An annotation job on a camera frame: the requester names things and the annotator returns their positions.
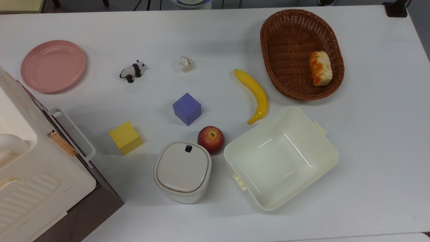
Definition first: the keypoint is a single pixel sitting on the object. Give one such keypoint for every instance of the white desktop trash can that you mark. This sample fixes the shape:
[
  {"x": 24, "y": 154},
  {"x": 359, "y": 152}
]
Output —
[{"x": 182, "y": 169}]

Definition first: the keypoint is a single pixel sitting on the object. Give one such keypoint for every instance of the red apple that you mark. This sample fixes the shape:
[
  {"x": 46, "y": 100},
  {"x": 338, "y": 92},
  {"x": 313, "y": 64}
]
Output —
[{"x": 210, "y": 139}]

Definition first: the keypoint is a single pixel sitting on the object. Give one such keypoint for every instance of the purple foam cube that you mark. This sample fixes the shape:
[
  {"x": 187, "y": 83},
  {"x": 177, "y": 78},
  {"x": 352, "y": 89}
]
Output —
[{"x": 186, "y": 109}]

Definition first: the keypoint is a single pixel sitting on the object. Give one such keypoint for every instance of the yellow banana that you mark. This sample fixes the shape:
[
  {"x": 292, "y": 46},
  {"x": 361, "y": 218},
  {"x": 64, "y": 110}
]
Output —
[{"x": 258, "y": 95}]

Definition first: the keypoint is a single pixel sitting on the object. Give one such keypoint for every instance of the crumpled white paper ball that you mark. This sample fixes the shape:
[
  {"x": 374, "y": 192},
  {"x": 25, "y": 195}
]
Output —
[{"x": 185, "y": 64}]

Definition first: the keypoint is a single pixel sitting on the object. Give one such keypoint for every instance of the cream plastic storage bin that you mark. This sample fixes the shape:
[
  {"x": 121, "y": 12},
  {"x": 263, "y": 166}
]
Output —
[{"x": 280, "y": 159}]

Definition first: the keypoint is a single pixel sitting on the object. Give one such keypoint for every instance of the yellow foam cube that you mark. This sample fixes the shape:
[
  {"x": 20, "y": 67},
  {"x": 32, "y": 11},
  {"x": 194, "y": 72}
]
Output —
[{"x": 125, "y": 137}]

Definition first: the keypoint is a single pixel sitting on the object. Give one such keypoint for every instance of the black white panda figurine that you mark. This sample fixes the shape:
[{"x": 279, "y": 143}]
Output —
[{"x": 132, "y": 71}]

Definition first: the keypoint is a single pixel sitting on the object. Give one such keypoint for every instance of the brown wicker basket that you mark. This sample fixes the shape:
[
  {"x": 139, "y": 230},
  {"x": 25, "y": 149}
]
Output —
[{"x": 292, "y": 50}]

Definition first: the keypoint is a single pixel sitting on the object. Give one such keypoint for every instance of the toasted bread piece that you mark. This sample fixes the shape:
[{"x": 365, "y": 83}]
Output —
[{"x": 320, "y": 69}]

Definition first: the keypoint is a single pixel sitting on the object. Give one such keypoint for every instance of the pink round plate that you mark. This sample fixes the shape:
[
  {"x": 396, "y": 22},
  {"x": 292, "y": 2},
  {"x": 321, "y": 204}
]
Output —
[{"x": 53, "y": 66}]

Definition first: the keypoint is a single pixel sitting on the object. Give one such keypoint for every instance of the white toy kitchen appliance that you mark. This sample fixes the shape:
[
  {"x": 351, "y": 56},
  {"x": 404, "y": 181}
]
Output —
[{"x": 37, "y": 174}]

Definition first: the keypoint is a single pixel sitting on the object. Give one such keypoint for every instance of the black table clamp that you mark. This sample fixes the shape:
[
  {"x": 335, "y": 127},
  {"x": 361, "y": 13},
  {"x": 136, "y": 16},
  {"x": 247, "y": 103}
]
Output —
[{"x": 396, "y": 9}]

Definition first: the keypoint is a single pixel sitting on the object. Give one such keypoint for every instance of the yellow side table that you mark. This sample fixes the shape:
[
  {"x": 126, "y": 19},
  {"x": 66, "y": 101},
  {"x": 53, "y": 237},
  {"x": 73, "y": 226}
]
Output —
[{"x": 20, "y": 5}]

